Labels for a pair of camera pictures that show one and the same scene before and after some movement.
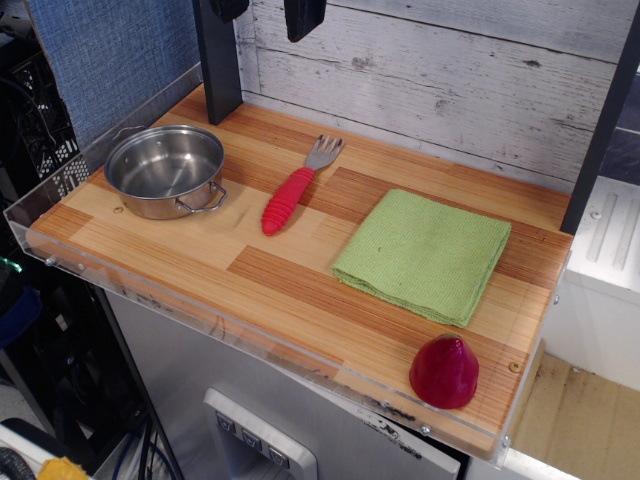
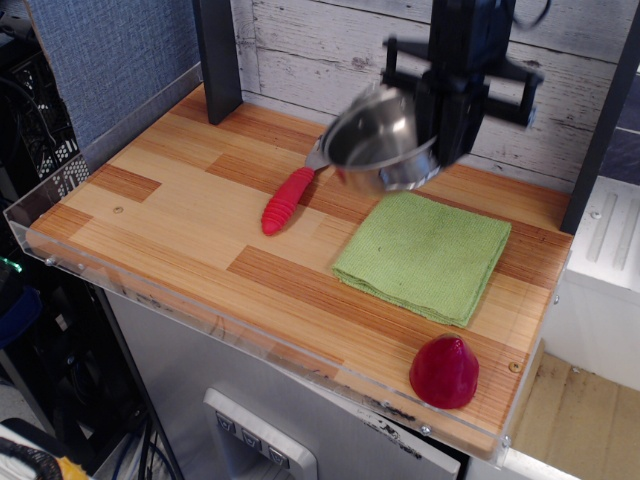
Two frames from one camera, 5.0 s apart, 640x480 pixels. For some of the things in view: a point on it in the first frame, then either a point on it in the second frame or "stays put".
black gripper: [302, 17] to [469, 39]
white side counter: [594, 324] stays put
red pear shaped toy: [443, 372] stays put
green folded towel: [435, 256] stays put
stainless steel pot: [165, 170] to [376, 132]
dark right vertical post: [596, 153] stays put
